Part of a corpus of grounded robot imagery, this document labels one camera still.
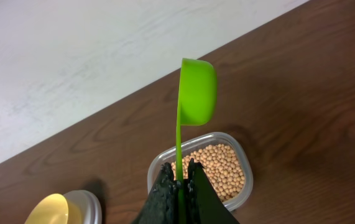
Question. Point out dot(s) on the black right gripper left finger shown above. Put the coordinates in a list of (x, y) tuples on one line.
[(161, 206)]

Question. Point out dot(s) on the pile of dried soybeans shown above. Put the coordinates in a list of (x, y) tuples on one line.
[(222, 168)]

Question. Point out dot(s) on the green plastic measuring scoop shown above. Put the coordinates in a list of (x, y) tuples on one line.
[(196, 102)]

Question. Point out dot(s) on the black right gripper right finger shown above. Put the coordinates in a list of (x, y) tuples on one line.
[(203, 205)]

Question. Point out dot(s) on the white digital kitchen scale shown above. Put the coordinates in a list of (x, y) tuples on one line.
[(88, 204)]

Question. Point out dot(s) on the yellow plastic bowl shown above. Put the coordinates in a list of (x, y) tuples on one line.
[(53, 209)]

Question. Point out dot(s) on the clear plastic bean container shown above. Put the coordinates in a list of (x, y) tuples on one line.
[(216, 138)]

